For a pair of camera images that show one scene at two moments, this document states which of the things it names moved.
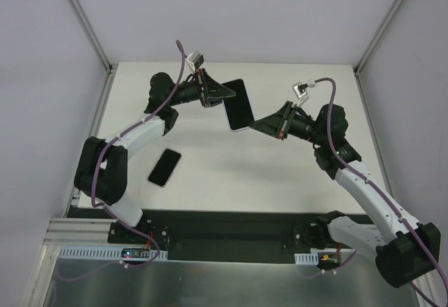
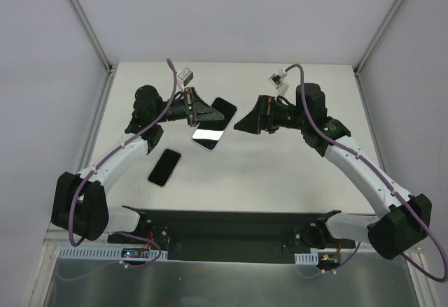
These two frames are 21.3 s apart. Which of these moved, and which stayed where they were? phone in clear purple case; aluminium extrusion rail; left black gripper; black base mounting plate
Moved: left black gripper
Stayed: black base mounting plate; phone in clear purple case; aluminium extrusion rail
